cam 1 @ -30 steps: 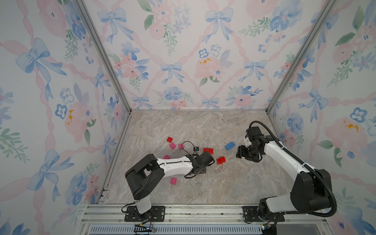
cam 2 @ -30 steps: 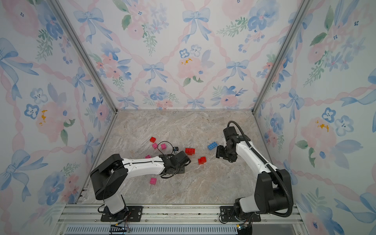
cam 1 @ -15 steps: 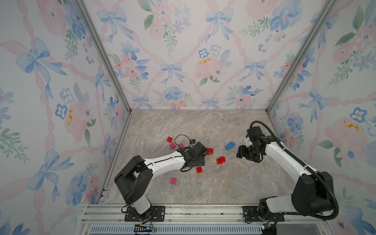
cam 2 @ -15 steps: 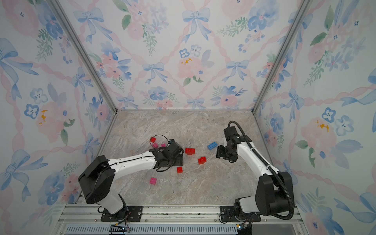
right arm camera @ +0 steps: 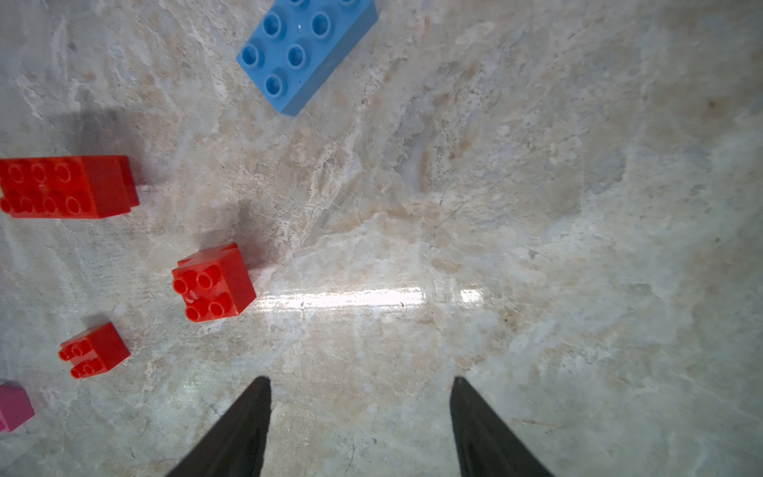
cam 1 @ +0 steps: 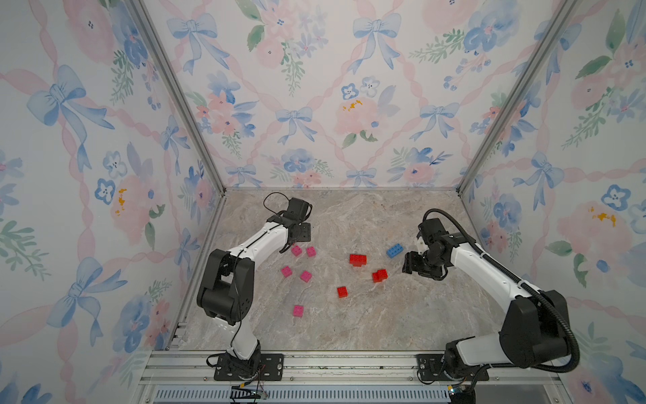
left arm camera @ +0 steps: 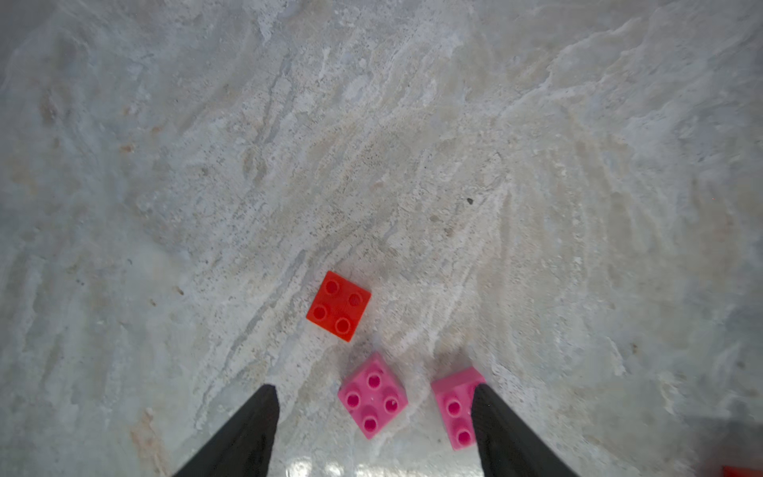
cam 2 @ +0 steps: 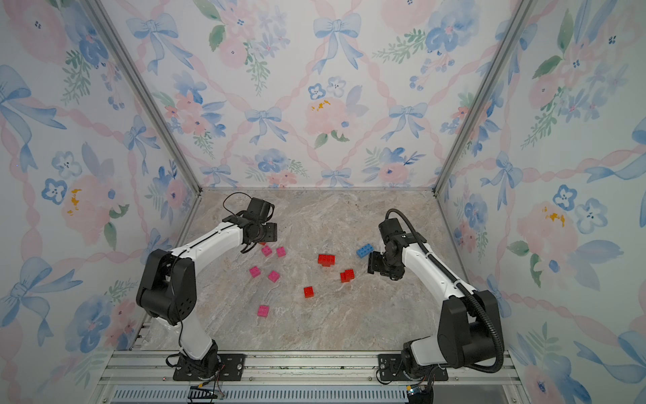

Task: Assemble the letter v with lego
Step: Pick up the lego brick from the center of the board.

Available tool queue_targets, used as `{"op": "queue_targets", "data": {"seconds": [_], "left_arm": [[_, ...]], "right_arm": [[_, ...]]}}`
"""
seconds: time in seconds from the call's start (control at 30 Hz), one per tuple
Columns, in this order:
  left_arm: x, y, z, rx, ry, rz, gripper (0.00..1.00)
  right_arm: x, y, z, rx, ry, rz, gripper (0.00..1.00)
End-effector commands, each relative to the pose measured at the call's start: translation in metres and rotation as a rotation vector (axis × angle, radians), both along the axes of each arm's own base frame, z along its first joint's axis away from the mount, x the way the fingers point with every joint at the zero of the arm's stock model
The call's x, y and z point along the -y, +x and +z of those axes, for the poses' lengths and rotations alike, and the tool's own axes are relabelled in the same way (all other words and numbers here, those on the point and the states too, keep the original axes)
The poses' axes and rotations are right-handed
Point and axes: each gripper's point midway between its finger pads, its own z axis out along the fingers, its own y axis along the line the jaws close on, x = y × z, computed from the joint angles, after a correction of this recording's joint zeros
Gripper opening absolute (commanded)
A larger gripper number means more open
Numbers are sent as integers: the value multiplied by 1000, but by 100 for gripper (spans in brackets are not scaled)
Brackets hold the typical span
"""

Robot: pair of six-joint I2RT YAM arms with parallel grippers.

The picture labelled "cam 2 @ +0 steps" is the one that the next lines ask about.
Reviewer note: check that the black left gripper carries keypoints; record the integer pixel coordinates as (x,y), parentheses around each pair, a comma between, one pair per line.
(272,229)

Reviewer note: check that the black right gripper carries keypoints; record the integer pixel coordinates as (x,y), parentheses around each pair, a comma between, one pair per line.
(373,264)

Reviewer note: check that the red 2x2 lego brick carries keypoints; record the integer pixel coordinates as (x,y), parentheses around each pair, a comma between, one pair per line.
(309,292)
(347,276)

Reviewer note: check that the red 2x4 lego brick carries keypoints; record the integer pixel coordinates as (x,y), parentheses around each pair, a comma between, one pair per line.
(326,260)

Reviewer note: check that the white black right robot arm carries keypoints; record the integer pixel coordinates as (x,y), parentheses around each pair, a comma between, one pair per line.
(469,332)

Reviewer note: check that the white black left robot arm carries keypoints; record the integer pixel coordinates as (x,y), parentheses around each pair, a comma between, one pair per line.
(168,289)

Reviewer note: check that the blue 2x4 lego brick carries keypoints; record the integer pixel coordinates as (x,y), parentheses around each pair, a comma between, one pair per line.
(365,251)

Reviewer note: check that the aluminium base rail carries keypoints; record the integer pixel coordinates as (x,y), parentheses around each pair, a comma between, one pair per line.
(300,377)

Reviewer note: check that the aluminium corner post left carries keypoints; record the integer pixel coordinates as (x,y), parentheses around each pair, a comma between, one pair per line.
(99,17)

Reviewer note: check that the aluminium corner post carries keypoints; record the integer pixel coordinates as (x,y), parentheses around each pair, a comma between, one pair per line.
(99,17)
(511,36)

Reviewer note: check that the aluminium corner post right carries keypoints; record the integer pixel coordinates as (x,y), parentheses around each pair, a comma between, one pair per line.
(511,36)

